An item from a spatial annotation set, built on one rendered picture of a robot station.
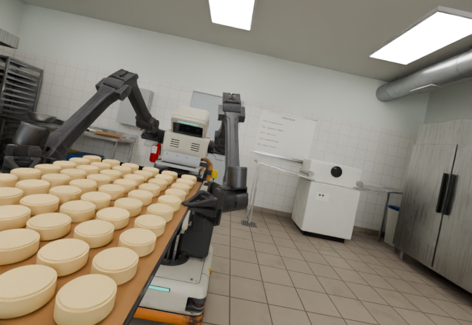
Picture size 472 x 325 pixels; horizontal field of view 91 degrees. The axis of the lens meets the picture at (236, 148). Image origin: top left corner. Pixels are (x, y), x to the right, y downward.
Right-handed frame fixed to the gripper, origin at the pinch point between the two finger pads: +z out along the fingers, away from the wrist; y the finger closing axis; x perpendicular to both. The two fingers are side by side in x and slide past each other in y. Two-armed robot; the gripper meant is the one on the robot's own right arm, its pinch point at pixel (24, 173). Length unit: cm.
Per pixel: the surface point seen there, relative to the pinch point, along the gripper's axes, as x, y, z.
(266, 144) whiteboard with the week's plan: 359, 10, -195
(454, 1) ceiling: 295, 190, 40
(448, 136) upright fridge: 400, 69, 58
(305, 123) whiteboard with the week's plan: 407, 63, -150
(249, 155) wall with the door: 339, -18, -214
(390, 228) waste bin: 492, -93, 10
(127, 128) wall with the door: 171, -12, -386
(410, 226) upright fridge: 408, -61, 42
